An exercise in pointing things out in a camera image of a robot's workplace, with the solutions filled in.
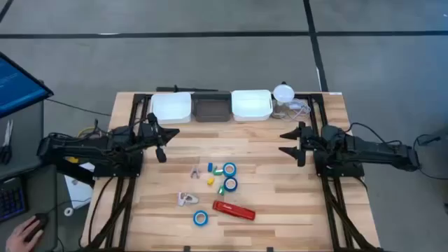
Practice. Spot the black metal table frame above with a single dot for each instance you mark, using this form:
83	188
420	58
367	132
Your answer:
134	106
314	112

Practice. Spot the black mounting bar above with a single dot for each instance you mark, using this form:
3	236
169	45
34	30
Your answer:
185	89

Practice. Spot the white plastic bin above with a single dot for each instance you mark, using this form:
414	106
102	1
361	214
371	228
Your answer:
171	108
251	106

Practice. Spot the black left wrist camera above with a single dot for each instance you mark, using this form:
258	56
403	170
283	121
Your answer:
124	132

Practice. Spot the light blue tape roll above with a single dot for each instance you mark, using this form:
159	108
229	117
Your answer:
195	218
224	169

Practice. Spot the small white tape roll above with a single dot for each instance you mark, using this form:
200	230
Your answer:
66	211

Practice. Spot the black computer mouse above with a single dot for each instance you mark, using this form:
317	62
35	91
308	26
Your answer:
39	221

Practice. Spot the person's hand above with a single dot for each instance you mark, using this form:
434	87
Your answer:
21	236

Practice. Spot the gray side desk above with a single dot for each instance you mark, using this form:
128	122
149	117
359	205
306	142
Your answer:
31	136

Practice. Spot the black keyboard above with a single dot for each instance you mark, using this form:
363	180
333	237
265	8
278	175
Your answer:
12	203

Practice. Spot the dark blue tape roll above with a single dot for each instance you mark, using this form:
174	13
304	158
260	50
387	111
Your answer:
225	184

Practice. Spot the pink staple remover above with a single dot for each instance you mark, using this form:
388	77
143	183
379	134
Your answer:
195	173

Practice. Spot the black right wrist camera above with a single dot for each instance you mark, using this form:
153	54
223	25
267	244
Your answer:
332	136

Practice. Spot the monitor with blue screen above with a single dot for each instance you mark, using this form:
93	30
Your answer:
19	87

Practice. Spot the gray translucent plastic bin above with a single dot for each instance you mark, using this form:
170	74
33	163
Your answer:
211	108

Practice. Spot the green mini stapler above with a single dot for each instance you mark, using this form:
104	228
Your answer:
221	190
218	171

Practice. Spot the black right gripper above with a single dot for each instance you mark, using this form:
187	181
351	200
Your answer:
309	141

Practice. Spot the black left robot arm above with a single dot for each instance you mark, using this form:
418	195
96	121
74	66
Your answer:
80	148

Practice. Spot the yellow mini stapler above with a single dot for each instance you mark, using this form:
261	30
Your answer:
210	181

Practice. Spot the white mushroom table lamp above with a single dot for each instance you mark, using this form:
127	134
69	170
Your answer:
283	92

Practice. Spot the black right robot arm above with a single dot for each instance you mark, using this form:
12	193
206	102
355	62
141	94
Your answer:
378	150

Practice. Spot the white staple remover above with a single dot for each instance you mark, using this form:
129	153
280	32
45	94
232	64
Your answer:
187	199

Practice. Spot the red desk stapler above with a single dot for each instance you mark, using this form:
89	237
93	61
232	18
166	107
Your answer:
234	210

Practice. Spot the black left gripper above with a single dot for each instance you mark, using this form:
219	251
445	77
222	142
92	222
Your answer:
150	134

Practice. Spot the blue mini stapler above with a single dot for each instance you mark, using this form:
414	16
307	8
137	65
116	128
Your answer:
210	167

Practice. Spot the white paper sheet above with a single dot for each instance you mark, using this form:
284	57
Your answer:
80	192

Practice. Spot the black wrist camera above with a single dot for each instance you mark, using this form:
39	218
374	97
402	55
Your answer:
124	132
332	136

